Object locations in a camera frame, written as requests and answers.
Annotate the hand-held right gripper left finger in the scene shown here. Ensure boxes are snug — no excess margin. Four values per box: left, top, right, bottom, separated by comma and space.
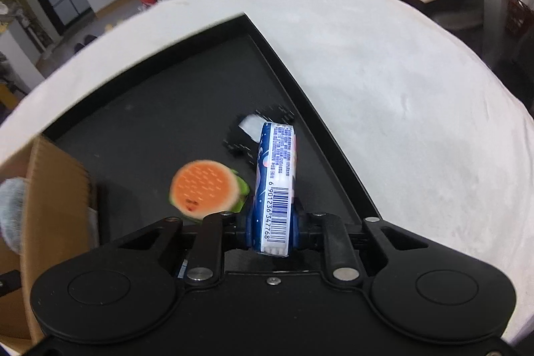
98, 210, 256, 285

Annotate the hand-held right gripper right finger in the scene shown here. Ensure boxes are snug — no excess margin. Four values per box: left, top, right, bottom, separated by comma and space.
291, 211, 431, 283

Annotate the blue white tissue pack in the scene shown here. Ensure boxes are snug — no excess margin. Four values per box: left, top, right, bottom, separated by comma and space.
249, 122, 299, 257

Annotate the plush burger toy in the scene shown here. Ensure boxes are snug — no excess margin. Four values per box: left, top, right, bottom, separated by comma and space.
169, 160, 251, 222

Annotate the black tray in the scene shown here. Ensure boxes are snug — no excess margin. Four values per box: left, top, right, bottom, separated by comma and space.
42, 12, 382, 257

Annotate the cardboard box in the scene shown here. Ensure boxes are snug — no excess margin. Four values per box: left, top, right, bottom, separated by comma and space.
0, 135, 101, 356

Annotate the blue fluffy rolled towel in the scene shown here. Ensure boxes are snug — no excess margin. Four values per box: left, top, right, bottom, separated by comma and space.
0, 177, 28, 255

